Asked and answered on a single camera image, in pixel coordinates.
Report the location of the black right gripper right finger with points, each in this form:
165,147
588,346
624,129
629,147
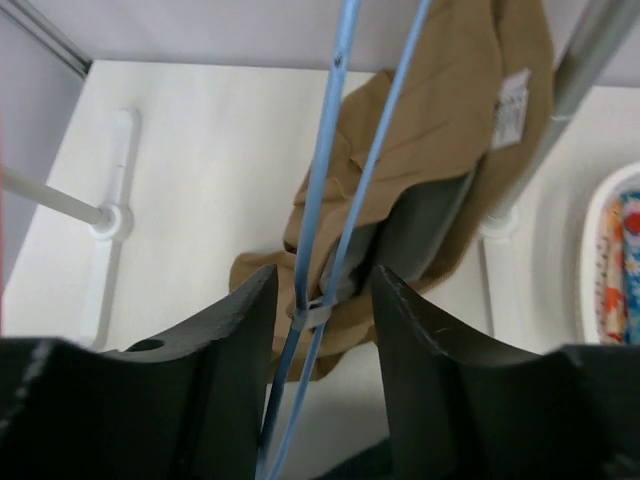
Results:
463,405

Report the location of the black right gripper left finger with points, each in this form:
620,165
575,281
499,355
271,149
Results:
186,403

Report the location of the green plaid skirt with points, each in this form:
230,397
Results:
373,463

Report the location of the tan brown skirt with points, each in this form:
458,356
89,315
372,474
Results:
441,128

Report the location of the blue floral cloth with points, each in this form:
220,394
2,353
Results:
620,265

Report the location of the white clothes rack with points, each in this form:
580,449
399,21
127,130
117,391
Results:
69,273

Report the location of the white plastic basket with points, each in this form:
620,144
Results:
578,286

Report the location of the blue wire hanger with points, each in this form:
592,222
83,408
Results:
328,222

